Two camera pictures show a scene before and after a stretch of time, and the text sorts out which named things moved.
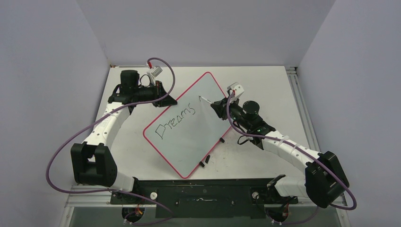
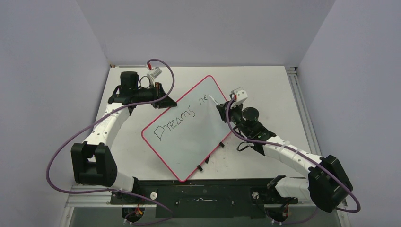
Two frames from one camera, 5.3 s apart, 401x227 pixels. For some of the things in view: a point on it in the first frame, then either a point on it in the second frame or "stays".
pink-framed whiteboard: x=187 y=132 stays
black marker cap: x=207 y=158 stays
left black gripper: x=158 y=90 stays
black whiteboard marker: x=206 y=100 to x=216 y=102
